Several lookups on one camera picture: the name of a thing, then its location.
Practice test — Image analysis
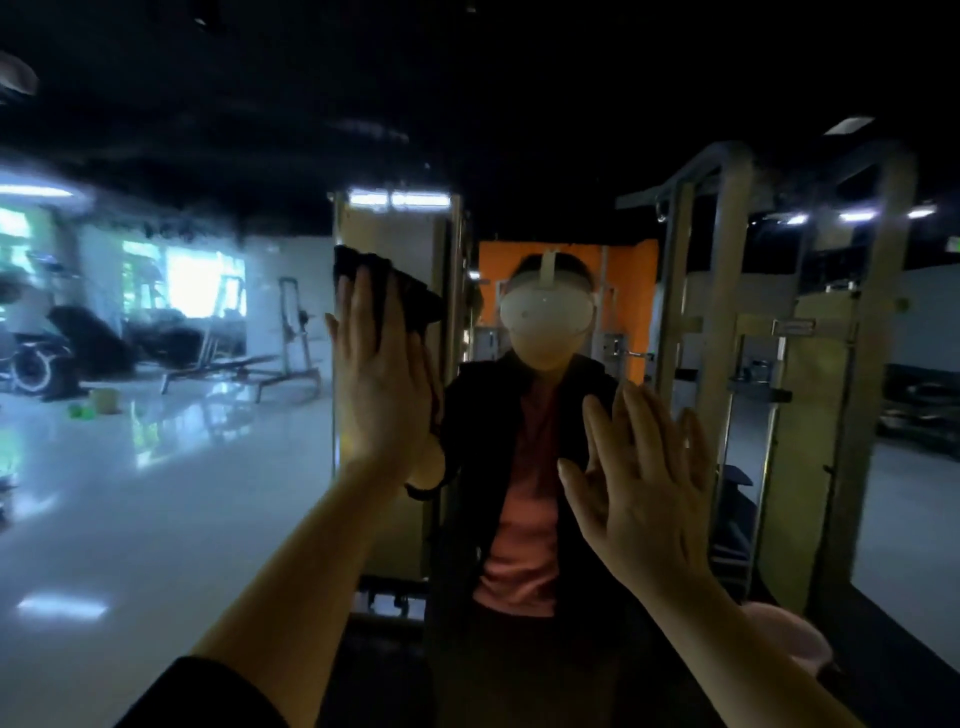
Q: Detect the person's left hand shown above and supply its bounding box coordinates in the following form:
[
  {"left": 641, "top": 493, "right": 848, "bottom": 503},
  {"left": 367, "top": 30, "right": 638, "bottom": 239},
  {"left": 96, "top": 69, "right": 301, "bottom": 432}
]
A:
[{"left": 325, "top": 267, "right": 449, "bottom": 491}]

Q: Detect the person's left forearm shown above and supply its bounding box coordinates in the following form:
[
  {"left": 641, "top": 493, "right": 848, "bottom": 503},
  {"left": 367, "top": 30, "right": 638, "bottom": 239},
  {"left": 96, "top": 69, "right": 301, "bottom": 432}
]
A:
[{"left": 192, "top": 457, "right": 417, "bottom": 728}]

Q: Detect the person's right hand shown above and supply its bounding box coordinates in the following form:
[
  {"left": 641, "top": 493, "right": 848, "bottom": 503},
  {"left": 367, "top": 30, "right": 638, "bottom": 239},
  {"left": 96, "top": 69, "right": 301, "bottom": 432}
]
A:
[{"left": 555, "top": 382, "right": 722, "bottom": 605}]

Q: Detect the dark brown cleaning cloth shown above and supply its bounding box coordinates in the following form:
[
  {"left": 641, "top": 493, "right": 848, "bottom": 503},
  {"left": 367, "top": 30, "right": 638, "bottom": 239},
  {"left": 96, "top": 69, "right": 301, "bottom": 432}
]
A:
[{"left": 331, "top": 244, "right": 447, "bottom": 350}]

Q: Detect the large wall mirror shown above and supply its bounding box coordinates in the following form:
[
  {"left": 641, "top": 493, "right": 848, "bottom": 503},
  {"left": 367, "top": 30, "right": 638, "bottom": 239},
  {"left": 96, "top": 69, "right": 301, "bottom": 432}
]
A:
[{"left": 0, "top": 0, "right": 960, "bottom": 728}]

